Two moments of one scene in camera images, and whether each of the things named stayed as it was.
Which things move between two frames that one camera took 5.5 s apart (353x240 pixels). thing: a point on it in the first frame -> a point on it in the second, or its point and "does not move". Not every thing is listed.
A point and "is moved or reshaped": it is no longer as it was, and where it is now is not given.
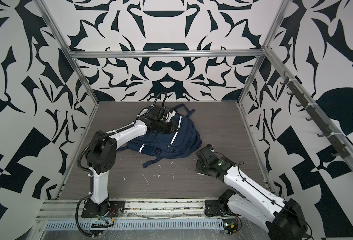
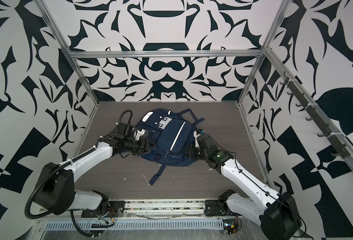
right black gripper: [198, 167] -> [190, 151]
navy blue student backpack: [182, 139] is moved or reshaped
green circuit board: [230, 226] does not move
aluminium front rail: [134, 210] does not move
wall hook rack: [315, 116] does not move
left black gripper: [172, 130] -> [143, 147]
